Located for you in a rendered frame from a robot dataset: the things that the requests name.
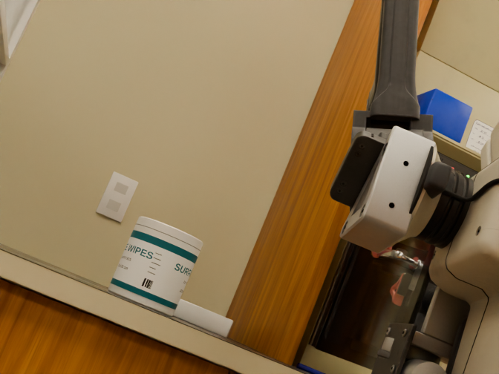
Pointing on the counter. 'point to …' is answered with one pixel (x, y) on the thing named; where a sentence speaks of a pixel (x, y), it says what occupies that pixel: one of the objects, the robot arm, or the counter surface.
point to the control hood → (457, 151)
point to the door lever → (399, 257)
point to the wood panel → (308, 199)
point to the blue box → (445, 113)
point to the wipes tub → (155, 266)
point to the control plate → (457, 165)
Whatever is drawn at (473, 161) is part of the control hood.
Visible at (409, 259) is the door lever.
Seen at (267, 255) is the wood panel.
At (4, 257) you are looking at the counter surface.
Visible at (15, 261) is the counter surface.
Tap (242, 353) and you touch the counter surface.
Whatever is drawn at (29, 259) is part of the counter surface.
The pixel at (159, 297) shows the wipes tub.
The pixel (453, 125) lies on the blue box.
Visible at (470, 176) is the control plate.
